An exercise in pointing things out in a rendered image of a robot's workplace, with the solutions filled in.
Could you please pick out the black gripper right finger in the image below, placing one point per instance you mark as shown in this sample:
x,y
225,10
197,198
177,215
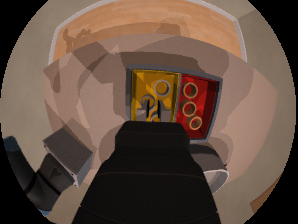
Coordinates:
x,y
163,114

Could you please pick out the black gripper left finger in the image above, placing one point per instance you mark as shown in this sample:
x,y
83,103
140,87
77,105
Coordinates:
x,y
143,112

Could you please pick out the bronze bushing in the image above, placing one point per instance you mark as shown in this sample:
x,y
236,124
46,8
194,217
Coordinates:
x,y
196,124
192,109
194,90

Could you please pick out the grey metal ring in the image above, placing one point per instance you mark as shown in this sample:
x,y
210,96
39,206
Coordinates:
x,y
148,96
165,93
153,115

